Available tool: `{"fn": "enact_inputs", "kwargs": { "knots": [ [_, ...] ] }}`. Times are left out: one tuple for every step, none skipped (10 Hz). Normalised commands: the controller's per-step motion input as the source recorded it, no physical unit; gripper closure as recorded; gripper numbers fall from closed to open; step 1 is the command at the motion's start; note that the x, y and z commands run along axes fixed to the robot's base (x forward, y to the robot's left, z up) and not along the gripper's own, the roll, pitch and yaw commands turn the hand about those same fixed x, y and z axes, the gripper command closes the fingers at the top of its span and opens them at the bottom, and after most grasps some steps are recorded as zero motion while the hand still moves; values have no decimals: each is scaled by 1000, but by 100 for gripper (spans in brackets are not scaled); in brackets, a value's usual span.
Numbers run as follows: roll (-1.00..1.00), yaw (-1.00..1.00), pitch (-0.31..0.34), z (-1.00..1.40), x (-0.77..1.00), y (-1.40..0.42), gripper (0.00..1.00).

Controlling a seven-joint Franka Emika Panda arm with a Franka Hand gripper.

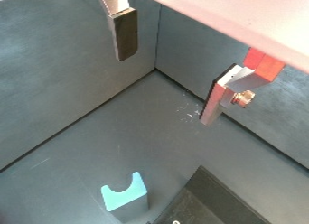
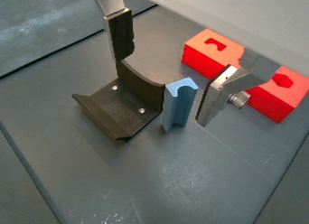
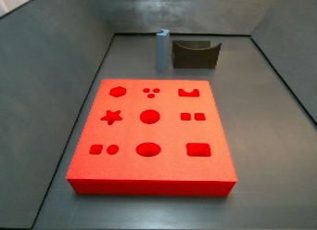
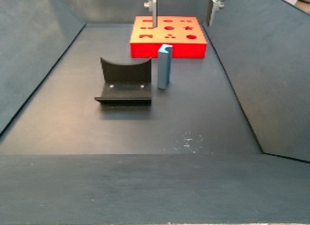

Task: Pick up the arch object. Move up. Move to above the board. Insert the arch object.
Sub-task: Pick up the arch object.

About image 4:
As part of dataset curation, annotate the red shape sorting board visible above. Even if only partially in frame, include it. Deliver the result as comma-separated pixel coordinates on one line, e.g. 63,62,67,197
129,16,207,58

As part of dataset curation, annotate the black curved holder stand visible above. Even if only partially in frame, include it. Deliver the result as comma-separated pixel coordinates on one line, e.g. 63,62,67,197
95,59,151,103

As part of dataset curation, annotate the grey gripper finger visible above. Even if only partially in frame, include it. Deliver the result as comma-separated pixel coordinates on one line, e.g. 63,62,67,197
144,0,157,19
205,0,224,26

